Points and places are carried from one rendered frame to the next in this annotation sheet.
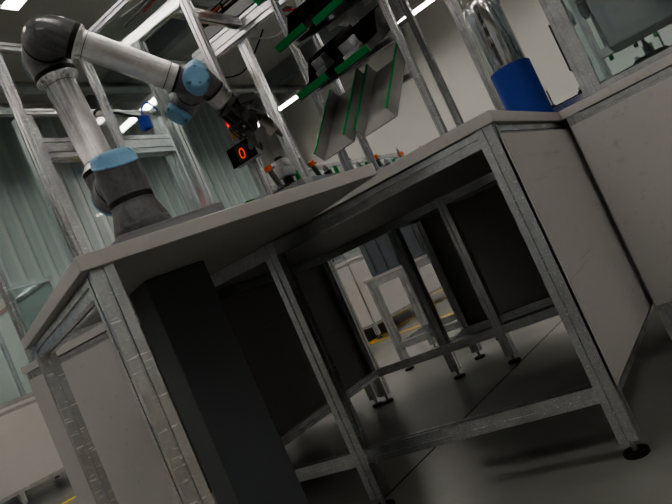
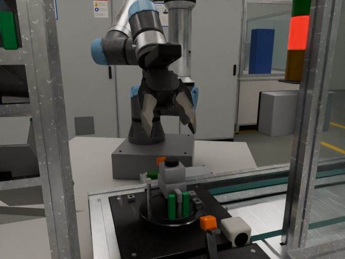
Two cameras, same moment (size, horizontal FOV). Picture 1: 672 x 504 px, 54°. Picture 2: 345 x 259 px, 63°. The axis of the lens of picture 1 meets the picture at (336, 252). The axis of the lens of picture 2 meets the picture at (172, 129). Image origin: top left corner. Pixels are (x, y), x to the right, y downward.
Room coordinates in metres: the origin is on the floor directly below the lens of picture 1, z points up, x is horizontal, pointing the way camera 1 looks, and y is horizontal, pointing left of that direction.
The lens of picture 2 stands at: (2.48, -0.36, 1.31)
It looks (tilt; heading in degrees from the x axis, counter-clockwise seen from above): 16 degrees down; 130
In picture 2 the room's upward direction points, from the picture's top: straight up
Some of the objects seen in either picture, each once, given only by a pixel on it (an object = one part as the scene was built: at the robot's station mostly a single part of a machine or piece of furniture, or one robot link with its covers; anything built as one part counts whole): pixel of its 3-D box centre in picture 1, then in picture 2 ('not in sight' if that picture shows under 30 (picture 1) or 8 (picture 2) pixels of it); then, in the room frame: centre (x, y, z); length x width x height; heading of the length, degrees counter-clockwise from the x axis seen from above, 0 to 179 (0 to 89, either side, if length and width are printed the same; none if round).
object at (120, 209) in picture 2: not in sight; (171, 218); (2.14, 0.05, 0.96); 0.24 x 0.24 x 0.02; 58
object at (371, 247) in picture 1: (417, 237); not in sight; (4.20, -0.51, 0.73); 0.62 x 0.42 x 0.23; 58
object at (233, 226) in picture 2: not in sight; (235, 232); (2.27, 0.08, 0.97); 0.05 x 0.05 x 0.04; 58
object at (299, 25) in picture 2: not in sight; (305, 33); (2.34, 0.15, 1.34); 0.05 x 0.05 x 0.05
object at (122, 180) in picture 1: (119, 175); (147, 99); (1.68, 0.43, 1.12); 0.13 x 0.12 x 0.14; 27
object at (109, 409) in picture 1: (226, 387); not in sight; (3.08, 0.71, 0.43); 1.39 x 0.63 x 0.86; 148
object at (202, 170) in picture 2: not in sight; (176, 182); (2.00, 0.23, 0.93); 0.21 x 0.07 x 0.06; 58
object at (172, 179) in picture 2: (283, 167); (173, 177); (2.14, 0.04, 1.06); 0.08 x 0.04 x 0.07; 148
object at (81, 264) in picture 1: (180, 266); (145, 168); (1.71, 0.38, 0.84); 0.90 x 0.70 x 0.03; 34
